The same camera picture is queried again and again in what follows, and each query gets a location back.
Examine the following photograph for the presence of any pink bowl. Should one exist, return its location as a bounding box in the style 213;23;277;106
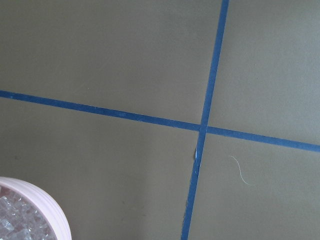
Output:
0;176;72;240

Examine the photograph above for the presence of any clear ice cubes pile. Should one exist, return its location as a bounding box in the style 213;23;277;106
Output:
0;187;55;240

